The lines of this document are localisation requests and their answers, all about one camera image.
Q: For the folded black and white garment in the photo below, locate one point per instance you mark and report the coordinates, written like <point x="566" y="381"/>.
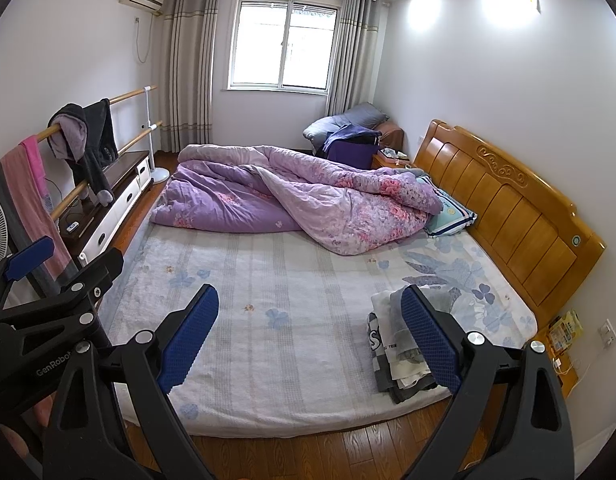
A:
<point x="374" y="340"/>

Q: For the purple storage box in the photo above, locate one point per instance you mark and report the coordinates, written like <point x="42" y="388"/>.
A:
<point x="353" y="154"/>

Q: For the purple floral duvet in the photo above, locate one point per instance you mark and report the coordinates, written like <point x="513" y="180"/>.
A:
<point x="228" y="205"/>

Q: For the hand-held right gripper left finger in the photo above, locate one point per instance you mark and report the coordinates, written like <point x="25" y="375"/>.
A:
<point x="188" y="340"/>

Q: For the white and brown cabinet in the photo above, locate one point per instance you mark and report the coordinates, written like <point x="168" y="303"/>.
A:
<point x="118" y="195"/>

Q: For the folded white cloth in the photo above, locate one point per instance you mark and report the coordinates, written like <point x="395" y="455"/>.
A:
<point x="383" y="305"/>

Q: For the wooden nightstand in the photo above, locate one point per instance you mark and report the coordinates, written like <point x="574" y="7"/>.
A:
<point x="395" y="162"/>

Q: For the lilac garment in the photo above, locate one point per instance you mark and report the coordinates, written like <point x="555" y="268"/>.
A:
<point x="73" y="135"/>

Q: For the teal patterned pillow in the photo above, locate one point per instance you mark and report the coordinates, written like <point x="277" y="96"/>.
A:
<point x="450" y="215"/>

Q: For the wooden bedside table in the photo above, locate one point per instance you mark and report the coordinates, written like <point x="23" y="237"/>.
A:
<point x="570" y="382"/>

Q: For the grey striped curtain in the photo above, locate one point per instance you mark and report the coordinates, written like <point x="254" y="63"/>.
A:
<point x="188" y="70"/>
<point x="355" y="55"/>

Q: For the brown cushion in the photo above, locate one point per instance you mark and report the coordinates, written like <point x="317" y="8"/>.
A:
<point x="393" y="135"/>

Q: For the folded white printed garment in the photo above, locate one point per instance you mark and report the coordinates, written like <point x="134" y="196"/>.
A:
<point x="405" y="360"/>

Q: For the remote control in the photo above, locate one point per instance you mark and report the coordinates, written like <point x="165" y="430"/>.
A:
<point x="72" y="226"/>

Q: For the light grey sweatshirt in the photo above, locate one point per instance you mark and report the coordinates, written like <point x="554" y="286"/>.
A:
<point x="440" y="302"/>

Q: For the black hooded jacket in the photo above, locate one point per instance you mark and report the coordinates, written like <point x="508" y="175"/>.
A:
<point x="100" y="145"/>

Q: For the bright pink cloth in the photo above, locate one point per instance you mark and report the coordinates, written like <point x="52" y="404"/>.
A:
<point x="34" y="160"/>

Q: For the grey striped towel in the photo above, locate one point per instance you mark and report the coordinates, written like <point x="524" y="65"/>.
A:
<point x="8" y="205"/>

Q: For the person's left hand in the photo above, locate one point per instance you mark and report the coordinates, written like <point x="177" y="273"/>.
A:
<point x="40" y="412"/>

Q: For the white floral bed sheet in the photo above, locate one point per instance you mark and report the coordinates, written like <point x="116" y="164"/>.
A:
<point x="288" y="270"/>

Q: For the grey-blue pillow pile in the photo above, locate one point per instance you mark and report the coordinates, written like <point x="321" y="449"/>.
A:
<point x="348" y="120"/>

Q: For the wooden bed headboard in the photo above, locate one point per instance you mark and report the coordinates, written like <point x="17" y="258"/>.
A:
<point x="513" y="210"/>

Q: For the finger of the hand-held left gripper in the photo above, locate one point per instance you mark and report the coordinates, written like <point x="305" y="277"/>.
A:
<point x="88" y="285"/>
<point x="28" y="258"/>

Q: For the yellow packet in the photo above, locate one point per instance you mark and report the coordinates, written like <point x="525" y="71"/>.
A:
<point x="568" y="327"/>

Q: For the folded dark grey garment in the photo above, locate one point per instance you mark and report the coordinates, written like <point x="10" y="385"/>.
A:
<point x="403" y="389"/>

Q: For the white framed window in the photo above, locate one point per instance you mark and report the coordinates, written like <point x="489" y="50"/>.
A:
<point x="283" y="45"/>

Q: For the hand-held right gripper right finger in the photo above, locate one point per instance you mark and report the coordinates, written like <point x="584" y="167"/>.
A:
<point x="428" y="340"/>

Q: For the white wall socket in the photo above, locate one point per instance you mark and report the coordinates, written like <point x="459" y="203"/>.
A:
<point x="608" y="332"/>

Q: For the dusty pink towel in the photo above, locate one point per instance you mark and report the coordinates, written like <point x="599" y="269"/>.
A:
<point x="30" y="220"/>

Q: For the dark blue cloth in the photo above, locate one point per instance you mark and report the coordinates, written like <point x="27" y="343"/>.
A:
<point x="350" y="135"/>

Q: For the wooden ballet barre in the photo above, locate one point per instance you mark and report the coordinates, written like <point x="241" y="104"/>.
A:
<point x="133" y="94"/>

